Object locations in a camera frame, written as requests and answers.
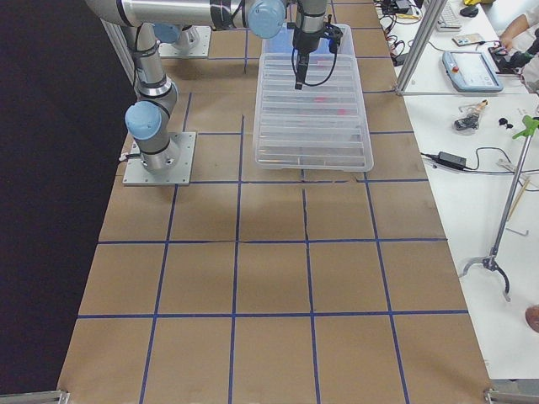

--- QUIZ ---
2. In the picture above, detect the teach pendant tablet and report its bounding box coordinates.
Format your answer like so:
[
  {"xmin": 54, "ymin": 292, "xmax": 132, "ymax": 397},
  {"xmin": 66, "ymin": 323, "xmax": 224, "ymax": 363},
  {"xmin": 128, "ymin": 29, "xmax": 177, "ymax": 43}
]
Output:
[{"xmin": 441, "ymin": 51, "xmax": 504, "ymax": 93}]

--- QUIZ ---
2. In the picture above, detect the black power adapter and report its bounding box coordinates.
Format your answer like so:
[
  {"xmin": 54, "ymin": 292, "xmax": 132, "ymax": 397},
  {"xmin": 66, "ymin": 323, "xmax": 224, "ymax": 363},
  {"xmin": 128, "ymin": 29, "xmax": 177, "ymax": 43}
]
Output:
[{"xmin": 437, "ymin": 151, "xmax": 467, "ymax": 170}]

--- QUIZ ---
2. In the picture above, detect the aluminium frame post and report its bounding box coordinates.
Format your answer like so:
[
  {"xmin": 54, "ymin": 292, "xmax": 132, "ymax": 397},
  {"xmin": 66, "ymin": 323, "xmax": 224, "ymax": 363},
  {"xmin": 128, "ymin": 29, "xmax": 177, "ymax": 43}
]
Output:
[{"xmin": 395, "ymin": 0, "xmax": 446, "ymax": 95}]

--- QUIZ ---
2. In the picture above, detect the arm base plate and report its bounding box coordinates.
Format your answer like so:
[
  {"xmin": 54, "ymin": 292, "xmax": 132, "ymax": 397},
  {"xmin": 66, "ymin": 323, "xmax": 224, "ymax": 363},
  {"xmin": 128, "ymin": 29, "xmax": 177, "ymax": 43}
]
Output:
[
  {"xmin": 159, "ymin": 26, "xmax": 211, "ymax": 59},
  {"xmin": 122, "ymin": 132, "xmax": 197, "ymax": 186}
]

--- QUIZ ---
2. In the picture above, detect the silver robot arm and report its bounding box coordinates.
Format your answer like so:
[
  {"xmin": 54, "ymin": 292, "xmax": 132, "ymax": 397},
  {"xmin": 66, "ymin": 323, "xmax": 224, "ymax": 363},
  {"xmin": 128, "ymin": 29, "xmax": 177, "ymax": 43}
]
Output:
[{"xmin": 87, "ymin": 1, "xmax": 289, "ymax": 186}]

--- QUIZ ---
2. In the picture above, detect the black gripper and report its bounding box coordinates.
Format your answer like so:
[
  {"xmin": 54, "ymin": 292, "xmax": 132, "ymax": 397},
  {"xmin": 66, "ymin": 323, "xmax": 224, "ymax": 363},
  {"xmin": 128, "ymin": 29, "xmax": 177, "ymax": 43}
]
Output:
[{"xmin": 292, "ymin": 28, "xmax": 323, "ymax": 90}]

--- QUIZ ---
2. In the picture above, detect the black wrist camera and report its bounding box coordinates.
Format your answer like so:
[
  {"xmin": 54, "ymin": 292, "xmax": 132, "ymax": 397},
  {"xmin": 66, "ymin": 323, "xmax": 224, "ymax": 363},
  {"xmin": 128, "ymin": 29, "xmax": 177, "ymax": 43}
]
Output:
[{"xmin": 323, "ymin": 23, "xmax": 344, "ymax": 55}]

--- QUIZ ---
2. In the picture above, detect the clear plastic storage box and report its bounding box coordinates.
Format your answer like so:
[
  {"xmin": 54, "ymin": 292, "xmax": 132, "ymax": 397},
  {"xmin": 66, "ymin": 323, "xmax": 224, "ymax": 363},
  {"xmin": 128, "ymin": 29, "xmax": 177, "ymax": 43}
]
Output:
[{"xmin": 261, "ymin": 23, "xmax": 357, "ymax": 60}]

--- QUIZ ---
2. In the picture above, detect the green grabber tool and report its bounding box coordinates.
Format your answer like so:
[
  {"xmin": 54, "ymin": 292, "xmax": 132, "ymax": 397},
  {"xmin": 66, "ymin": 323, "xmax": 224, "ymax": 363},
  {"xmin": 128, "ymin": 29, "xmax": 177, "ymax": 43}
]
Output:
[{"xmin": 459, "ymin": 115, "xmax": 538, "ymax": 302}]

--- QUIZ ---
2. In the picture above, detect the clear plastic box lid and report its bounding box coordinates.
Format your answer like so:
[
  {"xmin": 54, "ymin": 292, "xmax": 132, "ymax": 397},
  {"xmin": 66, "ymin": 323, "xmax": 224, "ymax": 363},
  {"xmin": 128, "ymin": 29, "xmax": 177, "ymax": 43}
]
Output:
[{"xmin": 253, "ymin": 53, "xmax": 374, "ymax": 172}]

